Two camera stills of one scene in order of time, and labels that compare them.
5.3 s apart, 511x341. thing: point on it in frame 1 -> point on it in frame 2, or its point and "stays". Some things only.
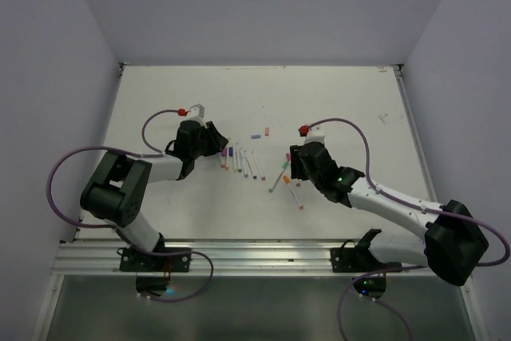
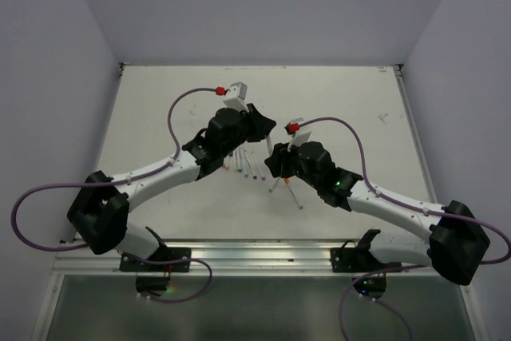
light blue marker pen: (245, 164) stays
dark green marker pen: (240, 161) stays
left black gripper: (216, 141) -> (260, 125)
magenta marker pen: (263, 178) stays
